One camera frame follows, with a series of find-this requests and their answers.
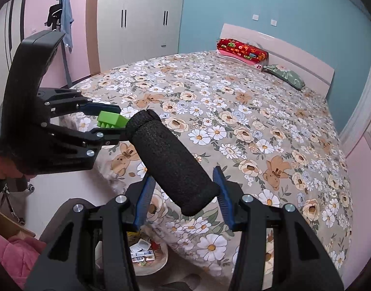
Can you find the black foam roller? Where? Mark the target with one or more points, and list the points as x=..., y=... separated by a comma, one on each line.
x=173, y=163

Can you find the red printed pillow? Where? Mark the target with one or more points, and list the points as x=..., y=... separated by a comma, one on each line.
x=243, y=50

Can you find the person's dark trouser leg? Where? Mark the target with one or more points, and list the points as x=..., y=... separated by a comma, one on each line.
x=185, y=283

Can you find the person's left hand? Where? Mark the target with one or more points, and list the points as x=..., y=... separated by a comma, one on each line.
x=2, y=167

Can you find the white door frame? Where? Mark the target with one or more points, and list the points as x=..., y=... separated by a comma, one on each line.
x=361, y=97

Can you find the coat rack pole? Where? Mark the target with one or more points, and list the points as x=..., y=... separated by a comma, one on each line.
x=67, y=66

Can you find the black hanging bag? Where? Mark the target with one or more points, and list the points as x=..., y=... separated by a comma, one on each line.
x=53, y=16

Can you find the brown cardboard box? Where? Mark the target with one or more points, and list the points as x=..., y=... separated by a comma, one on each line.
x=9, y=221

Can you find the white wardrobe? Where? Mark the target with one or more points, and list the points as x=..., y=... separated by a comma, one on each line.
x=136, y=36

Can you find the blue hanging shirt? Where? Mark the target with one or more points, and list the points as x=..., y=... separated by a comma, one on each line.
x=66, y=15

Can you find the green floral pillow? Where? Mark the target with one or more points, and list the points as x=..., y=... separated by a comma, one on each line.
x=285, y=75

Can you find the pink fleece cloth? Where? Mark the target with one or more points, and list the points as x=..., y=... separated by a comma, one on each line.
x=12, y=254

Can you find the pink pillow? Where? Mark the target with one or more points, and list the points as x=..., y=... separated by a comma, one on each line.
x=252, y=63

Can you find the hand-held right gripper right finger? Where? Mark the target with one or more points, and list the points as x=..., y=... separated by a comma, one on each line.
x=223, y=195

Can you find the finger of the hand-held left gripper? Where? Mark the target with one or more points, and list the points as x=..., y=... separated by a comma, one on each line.
x=100, y=108
x=106, y=135

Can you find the round white bin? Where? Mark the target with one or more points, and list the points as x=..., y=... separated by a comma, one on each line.
x=156, y=266

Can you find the white door with dark trim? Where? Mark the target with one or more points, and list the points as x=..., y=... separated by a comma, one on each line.
x=9, y=51

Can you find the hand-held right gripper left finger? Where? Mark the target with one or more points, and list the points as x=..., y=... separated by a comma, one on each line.
x=144, y=201

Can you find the green toothed plastic block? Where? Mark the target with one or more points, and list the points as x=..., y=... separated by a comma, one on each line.
x=111, y=118

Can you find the white bed headboard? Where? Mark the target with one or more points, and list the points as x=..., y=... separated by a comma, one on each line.
x=294, y=57

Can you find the white wall socket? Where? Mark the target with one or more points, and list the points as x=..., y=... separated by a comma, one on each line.
x=255, y=16
x=274, y=22

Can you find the floral bedspread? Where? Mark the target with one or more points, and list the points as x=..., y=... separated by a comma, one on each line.
x=234, y=121

